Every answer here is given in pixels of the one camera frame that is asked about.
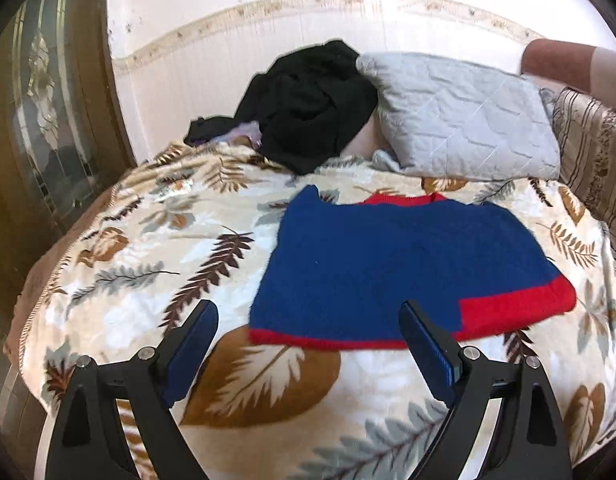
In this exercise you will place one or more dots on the grey quilted pillow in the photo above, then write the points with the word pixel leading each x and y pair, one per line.
pixel 458 115

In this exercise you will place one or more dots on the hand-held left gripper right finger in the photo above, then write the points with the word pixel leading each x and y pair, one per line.
pixel 429 355

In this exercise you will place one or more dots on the wooden door with glass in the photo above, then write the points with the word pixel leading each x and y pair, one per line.
pixel 42 110

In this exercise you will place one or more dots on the red and blue sweater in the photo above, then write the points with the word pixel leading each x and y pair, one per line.
pixel 388 270

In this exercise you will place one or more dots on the black garment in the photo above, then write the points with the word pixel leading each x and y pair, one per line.
pixel 308 110

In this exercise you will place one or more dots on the purple cloth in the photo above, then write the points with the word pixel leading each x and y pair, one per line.
pixel 237 135

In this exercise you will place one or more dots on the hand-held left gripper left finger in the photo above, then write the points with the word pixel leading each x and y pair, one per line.
pixel 187 355

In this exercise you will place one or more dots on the leaf print blanket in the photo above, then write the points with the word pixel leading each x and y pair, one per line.
pixel 152 260

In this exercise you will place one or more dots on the pale pink pillow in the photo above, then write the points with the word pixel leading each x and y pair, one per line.
pixel 365 141

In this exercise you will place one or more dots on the striped floral sofa backrest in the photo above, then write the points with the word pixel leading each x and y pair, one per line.
pixel 595 150

